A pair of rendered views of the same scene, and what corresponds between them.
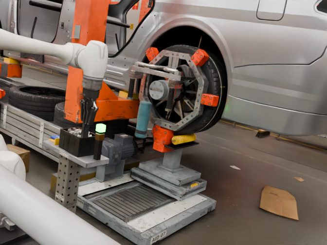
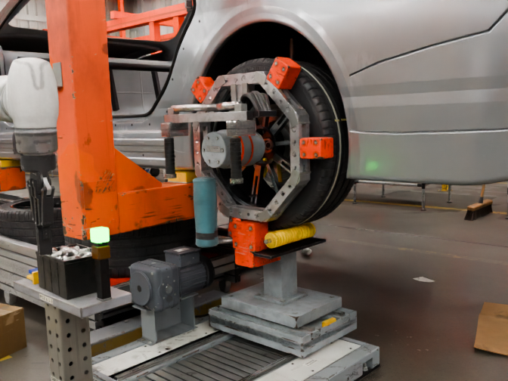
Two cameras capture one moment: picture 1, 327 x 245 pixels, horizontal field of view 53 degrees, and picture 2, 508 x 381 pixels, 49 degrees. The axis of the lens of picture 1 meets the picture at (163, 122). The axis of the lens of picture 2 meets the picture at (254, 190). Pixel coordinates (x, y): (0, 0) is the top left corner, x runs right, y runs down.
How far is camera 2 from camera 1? 0.44 m
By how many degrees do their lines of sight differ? 9
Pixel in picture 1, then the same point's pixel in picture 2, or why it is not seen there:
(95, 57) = (24, 87)
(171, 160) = (277, 280)
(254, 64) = (385, 59)
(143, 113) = (201, 199)
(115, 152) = (165, 283)
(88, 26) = (72, 60)
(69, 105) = (69, 210)
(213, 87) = (320, 123)
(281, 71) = (438, 59)
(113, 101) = (151, 190)
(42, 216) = not seen: outside the picture
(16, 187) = not seen: outside the picture
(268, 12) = not seen: outside the picture
